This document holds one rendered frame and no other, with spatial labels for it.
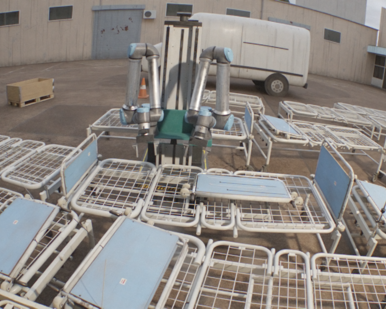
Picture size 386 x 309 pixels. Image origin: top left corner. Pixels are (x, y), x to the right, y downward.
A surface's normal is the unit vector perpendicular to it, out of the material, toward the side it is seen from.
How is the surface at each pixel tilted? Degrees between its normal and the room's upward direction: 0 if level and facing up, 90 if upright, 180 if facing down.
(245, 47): 89
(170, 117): 90
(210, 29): 89
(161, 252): 7
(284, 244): 0
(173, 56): 90
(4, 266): 5
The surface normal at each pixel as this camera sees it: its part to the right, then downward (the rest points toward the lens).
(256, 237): 0.07, -0.92
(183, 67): 0.01, 0.39
